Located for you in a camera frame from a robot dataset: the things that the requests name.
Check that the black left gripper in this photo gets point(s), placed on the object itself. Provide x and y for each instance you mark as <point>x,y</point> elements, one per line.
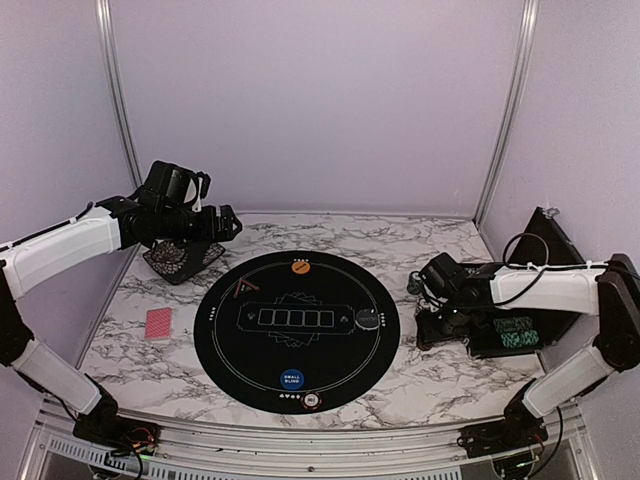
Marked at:
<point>210,233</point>

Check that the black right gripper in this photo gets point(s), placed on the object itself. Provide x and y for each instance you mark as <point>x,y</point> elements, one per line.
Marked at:
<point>427,332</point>

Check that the black dealer button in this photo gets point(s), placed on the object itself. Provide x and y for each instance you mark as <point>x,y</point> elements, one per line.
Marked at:
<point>368,319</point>

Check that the red triangular all-in marker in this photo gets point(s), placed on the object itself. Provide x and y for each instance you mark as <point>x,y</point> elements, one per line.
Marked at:
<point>244,287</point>

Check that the orange big blind button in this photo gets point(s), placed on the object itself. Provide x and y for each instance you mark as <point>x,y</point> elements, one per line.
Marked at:
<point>301,267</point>

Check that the white red chip stack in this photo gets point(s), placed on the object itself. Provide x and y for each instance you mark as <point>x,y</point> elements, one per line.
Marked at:
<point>311,401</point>

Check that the blue small blind button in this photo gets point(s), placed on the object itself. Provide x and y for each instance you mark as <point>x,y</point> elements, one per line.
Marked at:
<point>292,380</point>

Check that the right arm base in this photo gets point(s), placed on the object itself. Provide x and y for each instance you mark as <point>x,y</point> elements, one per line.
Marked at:
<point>501,436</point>

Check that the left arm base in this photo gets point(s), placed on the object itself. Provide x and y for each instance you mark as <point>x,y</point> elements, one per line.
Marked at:
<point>105,426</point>

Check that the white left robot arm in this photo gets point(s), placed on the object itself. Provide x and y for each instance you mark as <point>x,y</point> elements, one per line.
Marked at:
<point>101,229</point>

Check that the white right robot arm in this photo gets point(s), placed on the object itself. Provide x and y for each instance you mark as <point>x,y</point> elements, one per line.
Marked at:
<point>615,347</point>

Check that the green poker chip stack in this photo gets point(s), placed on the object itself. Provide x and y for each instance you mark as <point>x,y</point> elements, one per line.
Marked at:
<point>414,284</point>

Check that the black floral patterned pouch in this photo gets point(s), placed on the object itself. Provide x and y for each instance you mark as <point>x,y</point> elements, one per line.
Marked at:
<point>177,262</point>

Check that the black poker chip case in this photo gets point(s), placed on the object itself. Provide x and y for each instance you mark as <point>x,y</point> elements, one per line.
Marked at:
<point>540,287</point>

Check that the red playing card deck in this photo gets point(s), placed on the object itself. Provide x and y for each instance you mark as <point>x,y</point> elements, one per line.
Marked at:
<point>158,324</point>

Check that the round black poker mat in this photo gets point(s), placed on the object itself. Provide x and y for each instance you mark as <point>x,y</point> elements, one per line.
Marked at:
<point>304,322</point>

